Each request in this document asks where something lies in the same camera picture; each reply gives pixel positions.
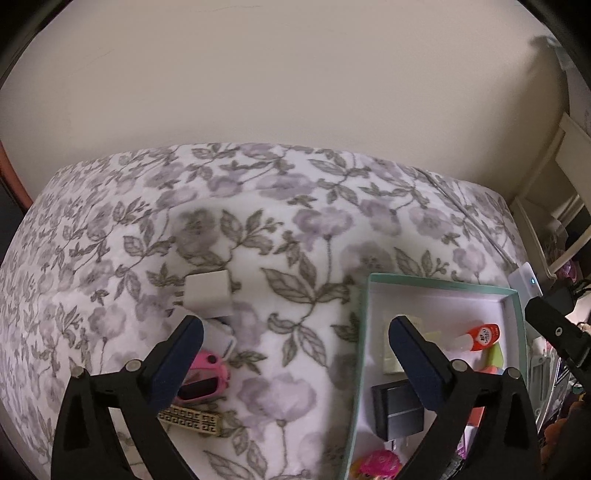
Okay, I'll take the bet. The floral grey white blanket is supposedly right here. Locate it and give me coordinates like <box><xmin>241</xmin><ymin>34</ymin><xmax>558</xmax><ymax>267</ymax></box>
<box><xmin>0</xmin><ymin>142</ymin><xmax>529</xmax><ymax>480</ymax></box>

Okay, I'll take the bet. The toy dog with pink helmet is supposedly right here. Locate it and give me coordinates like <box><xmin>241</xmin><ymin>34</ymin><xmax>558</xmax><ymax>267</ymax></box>
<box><xmin>348</xmin><ymin>450</ymin><xmax>402</xmax><ymax>480</ymax></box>

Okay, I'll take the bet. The white wristwatch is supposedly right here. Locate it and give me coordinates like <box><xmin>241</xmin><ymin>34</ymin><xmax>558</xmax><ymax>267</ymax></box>
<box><xmin>203</xmin><ymin>318</ymin><xmax>238</xmax><ymax>358</ymax></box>

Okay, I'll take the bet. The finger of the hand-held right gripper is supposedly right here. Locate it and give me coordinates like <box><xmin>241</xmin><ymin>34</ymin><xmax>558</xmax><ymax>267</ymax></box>
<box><xmin>524</xmin><ymin>277</ymin><xmax>591</xmax><ymax>377</ymax></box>

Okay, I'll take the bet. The pink wristwatch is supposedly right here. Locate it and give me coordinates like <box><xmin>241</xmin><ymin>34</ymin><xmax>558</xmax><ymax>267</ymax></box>
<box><xmin>175</xmin><ymin>351</ymin><xmax>230</xmax><ymax>402</ymax></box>

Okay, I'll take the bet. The white shelf unit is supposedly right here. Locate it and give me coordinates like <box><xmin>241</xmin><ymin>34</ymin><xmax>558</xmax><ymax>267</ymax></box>
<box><xmin>508</xmin><ymin>111</ymin><xmax>591</xmax><ymax>287</ymax></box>

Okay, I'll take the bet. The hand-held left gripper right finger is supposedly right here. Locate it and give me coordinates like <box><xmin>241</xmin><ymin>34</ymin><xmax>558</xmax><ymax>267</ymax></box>
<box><xmin>389</xmin><ymin>315</ymin><xmax>541</xmax><ymax>480</ymax></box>

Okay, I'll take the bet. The orange glue bottle white cap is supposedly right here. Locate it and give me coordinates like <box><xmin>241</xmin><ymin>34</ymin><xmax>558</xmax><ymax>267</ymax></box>
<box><xmin>450</xmin><ymin>323</ymin><xmax>501</xmax><ymax>352</ymax></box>

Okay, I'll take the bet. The teal cardboard box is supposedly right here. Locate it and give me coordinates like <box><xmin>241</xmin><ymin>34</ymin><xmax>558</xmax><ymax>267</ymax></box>
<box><xmin>339</xmin><ymin>272</ymin><xmax>527</xmax><ymax>480</ymax></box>

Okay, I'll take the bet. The green small item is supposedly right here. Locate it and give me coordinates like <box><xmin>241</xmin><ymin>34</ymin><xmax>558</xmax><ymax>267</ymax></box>
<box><xmin>482</xmin><ymin>344</ymin><xmax>504</xmax><ymax>370</ymax></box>

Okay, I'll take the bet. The black power adapter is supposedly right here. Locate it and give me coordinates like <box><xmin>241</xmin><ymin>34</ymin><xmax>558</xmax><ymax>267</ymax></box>
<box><xmin>372</xmin><ymin>381</ymin><xmax>426</xmax><ymax>441</ymax></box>

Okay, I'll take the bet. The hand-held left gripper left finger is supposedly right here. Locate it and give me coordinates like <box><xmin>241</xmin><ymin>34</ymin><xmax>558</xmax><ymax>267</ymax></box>
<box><xmin>51</xmin><ymin>315</ymin><xmax>205</xmax><ymax>480</ymax></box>

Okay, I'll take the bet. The white adapter with blue light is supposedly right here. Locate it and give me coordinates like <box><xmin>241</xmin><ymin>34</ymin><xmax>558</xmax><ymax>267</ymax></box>
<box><xmin>508</xmin><ymin>261</ymin><xmax>543</xmax><ymax>301</ymax></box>

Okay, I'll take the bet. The gold patterned box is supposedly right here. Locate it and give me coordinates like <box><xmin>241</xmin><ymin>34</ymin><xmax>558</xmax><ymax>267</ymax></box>
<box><xmin>157</xmin><ymin>404</ymin><xmax>223</xmax><ymax>438</ymax></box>

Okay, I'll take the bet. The reddish-brown bed frame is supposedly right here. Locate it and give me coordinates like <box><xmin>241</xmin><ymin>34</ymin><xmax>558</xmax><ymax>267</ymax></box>
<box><xmin>0</xmin><ymin>138</ymin><xmax>33</xmax><ymax>208</ymax></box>

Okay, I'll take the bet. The white charger cube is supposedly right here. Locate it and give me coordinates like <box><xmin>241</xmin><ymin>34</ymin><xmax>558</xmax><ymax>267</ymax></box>
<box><xmin>184</xmin><ymin>270</ymin><xmax>234</xmax><ymax>319</ymax></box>

